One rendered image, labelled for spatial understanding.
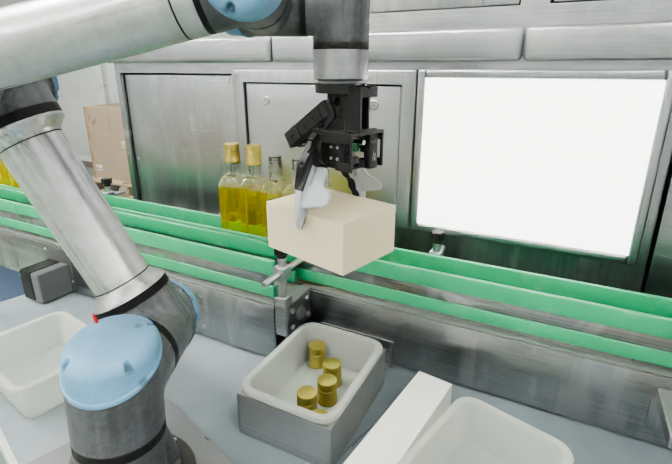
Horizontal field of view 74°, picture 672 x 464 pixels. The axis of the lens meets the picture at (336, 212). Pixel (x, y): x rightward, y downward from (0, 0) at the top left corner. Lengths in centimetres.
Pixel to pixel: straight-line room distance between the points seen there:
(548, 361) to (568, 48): 54
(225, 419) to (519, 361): 52
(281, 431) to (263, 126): 70
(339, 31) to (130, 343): 47
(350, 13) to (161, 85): 89
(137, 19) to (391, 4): 63
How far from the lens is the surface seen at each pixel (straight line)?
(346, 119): 61
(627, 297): 91
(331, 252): 62
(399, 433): 74
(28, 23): 56
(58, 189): 72
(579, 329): 86
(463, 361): 90
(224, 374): 96
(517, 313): 85
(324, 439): 73
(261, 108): 114
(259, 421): 79
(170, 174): 145
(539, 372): 88
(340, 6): 61
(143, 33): 52
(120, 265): 73
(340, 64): 60
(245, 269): 93
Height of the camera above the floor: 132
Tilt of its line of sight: 18 degrees down
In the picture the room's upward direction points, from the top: straight up
